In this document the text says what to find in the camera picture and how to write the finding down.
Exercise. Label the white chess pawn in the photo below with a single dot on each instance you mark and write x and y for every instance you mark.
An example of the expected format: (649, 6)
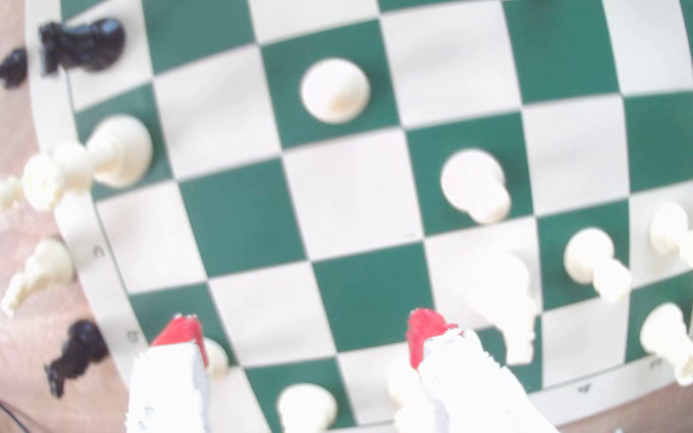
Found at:
(590, 255)
(39, 183)
(473, 180)
(668, 228)
(218, 359)
(334, 90)

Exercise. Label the white chess rook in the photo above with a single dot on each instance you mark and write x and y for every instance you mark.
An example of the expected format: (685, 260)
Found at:
(305, 409)
(665, 334)

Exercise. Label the green and white chess mat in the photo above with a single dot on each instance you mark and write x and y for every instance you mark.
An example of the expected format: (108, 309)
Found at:
(352, 192)

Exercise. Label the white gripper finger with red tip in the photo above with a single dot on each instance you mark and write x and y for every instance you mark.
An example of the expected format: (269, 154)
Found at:
(169, 385)
(467, 385)

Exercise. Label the black chess knight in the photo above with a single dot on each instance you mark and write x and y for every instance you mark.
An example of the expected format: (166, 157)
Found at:
(79, 349)
(82, 45)

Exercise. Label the white chess queen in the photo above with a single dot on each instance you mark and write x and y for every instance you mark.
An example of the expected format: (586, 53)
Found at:
(119, 150)

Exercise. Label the white chess knight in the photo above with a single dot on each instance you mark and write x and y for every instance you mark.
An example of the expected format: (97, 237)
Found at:
(503, 294)
(39, 270)

